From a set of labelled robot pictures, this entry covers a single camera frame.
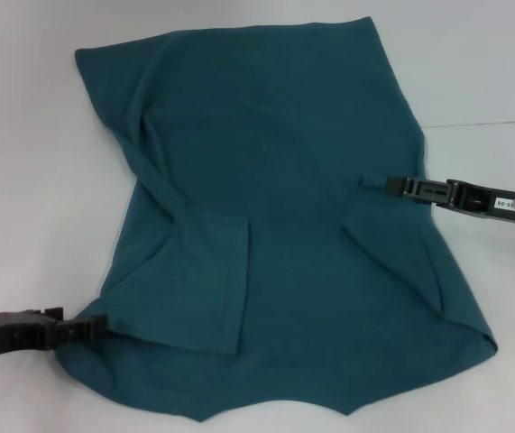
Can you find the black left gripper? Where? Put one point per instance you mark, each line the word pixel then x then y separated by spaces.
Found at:
pixel 9 336

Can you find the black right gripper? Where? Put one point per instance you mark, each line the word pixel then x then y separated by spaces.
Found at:
pixel 487 203

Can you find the teal blue t-shirt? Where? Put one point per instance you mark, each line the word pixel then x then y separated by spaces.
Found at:
pixel 275 203

